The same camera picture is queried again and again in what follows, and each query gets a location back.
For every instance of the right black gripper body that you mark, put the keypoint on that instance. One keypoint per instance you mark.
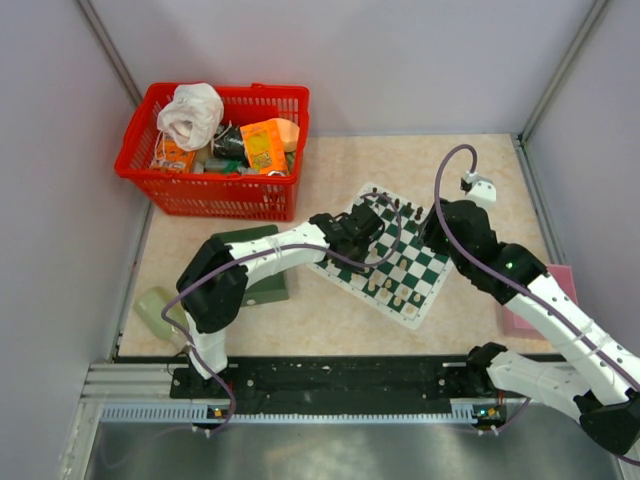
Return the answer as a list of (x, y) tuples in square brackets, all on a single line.
[(432, 237)]

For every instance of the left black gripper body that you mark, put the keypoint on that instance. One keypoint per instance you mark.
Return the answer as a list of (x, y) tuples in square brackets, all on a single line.
[(360, 251)]

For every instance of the green white chess mat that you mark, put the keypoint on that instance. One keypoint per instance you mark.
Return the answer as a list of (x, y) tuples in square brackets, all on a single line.
[(404, 287)]

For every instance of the dark green plastic tray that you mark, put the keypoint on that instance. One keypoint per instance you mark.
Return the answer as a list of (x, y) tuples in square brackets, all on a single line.
[(269, 290)]

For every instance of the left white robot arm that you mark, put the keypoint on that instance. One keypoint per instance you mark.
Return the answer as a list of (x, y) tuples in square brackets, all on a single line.
[(212, 286)]

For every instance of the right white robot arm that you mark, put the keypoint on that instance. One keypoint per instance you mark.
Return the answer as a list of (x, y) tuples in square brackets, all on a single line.
[(600, 391)]

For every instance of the red plastic shopping basket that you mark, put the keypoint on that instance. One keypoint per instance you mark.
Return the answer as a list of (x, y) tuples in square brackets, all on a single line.
[(253, 197)]

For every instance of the pink plastic tray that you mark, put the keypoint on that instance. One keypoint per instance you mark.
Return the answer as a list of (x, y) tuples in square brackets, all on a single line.
[(513, 325)]

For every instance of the peach sponge block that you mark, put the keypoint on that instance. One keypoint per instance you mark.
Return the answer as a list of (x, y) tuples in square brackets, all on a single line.
[(289, 134)]

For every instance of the orange yellow snack package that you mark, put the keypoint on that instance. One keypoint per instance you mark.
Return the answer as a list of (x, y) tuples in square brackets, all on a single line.
[(264, 148)]

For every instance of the black wrapped bundle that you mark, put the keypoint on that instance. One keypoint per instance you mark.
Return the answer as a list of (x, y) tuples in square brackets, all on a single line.
[(227, 143)]

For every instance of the white crumpled plastic bag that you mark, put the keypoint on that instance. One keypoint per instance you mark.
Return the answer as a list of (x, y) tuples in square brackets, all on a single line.
[(193, 115)]

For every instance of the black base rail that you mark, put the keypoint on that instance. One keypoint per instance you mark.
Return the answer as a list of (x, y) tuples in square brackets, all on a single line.
[(336, 385)]

